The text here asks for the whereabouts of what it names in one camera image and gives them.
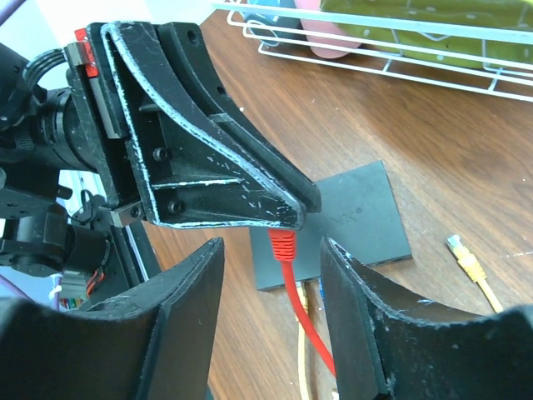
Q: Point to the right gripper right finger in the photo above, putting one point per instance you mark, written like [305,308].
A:
[391,343]

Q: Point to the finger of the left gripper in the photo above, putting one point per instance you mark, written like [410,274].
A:
[185,49]

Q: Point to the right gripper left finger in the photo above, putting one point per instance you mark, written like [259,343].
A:
[153,341]

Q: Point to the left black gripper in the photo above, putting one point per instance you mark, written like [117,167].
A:
[157,154]

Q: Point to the black network switch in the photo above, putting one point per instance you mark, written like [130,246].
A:
[359,212]

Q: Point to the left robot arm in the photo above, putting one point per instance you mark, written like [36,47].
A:
[40,137]

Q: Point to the grey cup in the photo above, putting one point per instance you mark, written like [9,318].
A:
[268,20]

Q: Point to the pink cup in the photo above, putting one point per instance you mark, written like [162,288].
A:
[317,26]

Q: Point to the white wire dish rack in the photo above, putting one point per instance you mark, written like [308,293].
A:
[480,47]

